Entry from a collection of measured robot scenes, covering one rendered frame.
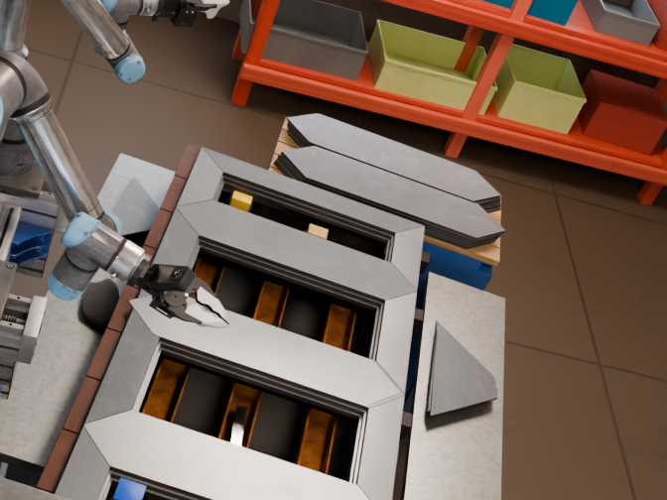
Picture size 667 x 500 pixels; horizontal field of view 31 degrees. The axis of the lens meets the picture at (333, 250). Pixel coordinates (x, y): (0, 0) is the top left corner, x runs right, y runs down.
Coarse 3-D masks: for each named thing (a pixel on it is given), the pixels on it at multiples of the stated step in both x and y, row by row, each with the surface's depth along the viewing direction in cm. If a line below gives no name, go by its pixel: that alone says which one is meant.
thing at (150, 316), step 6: (144, 300) 306; (150, 300) 307; (144, 306) 305; (138, 312) 302; (144, 312) 303; (150, 312) 303; (156, 312) 304; (144, 318) 301; (150, 318) 302; (156, 318) 302; (150, 324) 300; (156, 324) 301
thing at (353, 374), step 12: (348, 360) 314; (360, 360) 316; (348, 372) 311; (360, 372) 312; (336, 384) 306; (348, 384) 307; (360, 384) 309; (336, 396) 302; (348, 396) 304; (360, 396) 305
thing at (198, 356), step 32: (256, 192) 362; (352, 224) 365; (192, 256) 328; (224, 256) 335; (256, 256) 336; (384, 256) 361; (320, 288) 338; (160, 352) 298; (192, 352) 300; (256, 384) 302; (288, 384) 302; (352, 416) 304; (352, 480) 285
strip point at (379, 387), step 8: (376, 368) 315; (376, 376) 313; (384, 376) 314; (368, 384) 310; (376, 384) 311; (384, 384) 312; (392, 384) 313; (368, 392) 307; (376, 392) 308; (384, 392) 309; (392, 392) 310; (368, 400) 305; (376, 400) 306
